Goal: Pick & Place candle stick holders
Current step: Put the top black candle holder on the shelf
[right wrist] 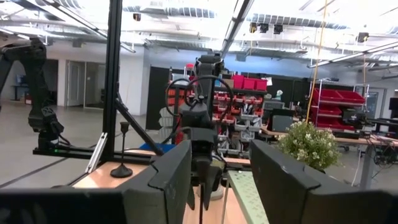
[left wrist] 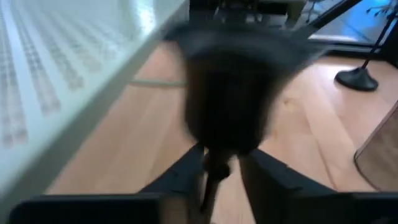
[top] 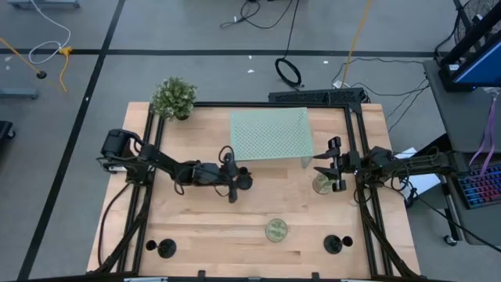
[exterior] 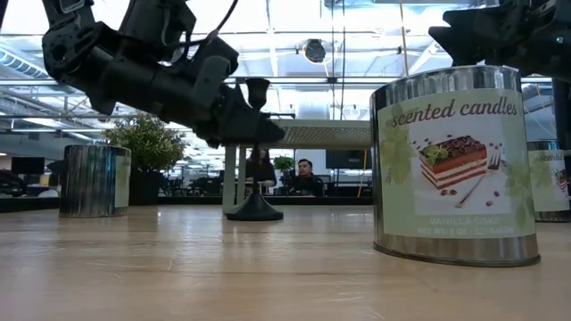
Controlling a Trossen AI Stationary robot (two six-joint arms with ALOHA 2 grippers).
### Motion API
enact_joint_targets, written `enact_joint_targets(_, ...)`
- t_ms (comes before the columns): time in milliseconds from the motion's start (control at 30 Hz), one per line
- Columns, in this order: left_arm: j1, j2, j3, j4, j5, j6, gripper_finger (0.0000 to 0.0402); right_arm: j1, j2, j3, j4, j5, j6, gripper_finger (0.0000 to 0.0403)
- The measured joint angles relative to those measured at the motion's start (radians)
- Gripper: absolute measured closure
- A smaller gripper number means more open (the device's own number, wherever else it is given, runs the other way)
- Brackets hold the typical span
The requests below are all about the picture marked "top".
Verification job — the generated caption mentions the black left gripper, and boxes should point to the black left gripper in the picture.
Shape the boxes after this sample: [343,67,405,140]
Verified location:
[217,151,254,204]

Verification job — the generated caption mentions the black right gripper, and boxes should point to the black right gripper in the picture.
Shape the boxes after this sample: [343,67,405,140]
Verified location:
[312,136,362,193]

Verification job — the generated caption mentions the black candle stick holder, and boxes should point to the black candle stick holder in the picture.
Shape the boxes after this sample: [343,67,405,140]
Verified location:
[323,233,354,255]
[145,237,178,259]
[236,166,254,192]

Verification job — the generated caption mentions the glass candle with leaf print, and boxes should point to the glass candle with leaf print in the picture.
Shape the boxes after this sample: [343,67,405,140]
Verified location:
[265,218,289,244]
[312,172,337,196]

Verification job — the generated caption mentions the green perforated shelf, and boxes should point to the green perforated shelf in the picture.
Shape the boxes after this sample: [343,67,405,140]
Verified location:
[229,107,315,168]

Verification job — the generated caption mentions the black perforated metal box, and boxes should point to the black perforated metal box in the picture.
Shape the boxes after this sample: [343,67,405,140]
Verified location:
[268,87,369,105]

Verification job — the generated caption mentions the white paper sheet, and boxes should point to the white paper sheet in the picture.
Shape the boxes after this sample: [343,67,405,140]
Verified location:
[392,146,442,193]

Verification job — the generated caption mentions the small potted green plant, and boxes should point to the small potted green plant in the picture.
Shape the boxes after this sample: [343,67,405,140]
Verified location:
[150,75,199,121]

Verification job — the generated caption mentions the grey side table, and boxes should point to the grey side table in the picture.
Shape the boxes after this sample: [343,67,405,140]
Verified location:
[421,58,501,247]

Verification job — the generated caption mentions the backlit rainbow keyboard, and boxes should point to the backlit rainbow keyboard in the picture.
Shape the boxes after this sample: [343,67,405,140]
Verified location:
[456,163,501,211]

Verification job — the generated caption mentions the computer monitor with blue screen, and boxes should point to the computer monitor with blue screen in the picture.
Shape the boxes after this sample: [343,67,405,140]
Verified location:
[437,11,501,93]

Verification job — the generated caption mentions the black floor fan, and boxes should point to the black floor fan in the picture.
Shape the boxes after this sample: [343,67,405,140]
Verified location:
[452,0,496,45]

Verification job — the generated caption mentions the grey furniture foot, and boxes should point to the grey furniture foot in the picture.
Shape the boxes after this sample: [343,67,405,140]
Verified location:
[6,0,81,10]
[0,87,39,100]

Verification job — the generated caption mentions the black chair base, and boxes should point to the black chair base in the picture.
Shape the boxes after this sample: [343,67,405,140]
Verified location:
[0,120,17,141]

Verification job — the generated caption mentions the yellow pole with black foot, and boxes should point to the yellow pole with black foot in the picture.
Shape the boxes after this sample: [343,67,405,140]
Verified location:
[0,36,49,81]

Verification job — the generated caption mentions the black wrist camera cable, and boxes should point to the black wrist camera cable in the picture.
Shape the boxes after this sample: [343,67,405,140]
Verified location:
[217,145,236,166]

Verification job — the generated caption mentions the black aluminium table frame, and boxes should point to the black aluminium table frame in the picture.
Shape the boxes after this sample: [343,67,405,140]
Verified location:
[92,100,423,282]

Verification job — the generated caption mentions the black cables near power adapter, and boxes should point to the black cables near power adapter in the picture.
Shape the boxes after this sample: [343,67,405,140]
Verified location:
[330,56,431,134]

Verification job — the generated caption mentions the coiled black floor cable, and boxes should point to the coiled black floor cable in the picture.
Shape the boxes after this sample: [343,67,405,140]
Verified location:
[274,0,304,89]

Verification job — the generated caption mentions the orange floor cable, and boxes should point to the orange floor cable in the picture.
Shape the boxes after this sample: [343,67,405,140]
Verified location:
[339,0,373,89]

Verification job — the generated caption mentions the black left arm base cable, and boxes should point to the black left arm base cable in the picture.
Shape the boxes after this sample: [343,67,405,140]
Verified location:
[96,180,132,269]

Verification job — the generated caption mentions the black cable under side table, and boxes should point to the black cable under side table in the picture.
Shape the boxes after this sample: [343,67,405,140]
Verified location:
[405,187,501,254]

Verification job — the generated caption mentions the thin black floor cable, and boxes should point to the thin black floor cable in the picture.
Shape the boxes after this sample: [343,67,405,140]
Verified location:
[218,0,294,31]

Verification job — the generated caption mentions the purple lanyard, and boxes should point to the purple lanyard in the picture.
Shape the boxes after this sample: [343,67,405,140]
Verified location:
[468,87,501,175]

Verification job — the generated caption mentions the yellow floor cable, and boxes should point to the yellow floor cable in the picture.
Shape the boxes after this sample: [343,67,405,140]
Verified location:
[57,45,74,94]

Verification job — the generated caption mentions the white floor cable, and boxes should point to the white floor cable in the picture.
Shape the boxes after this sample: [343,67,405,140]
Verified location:
[27,0,72,66]

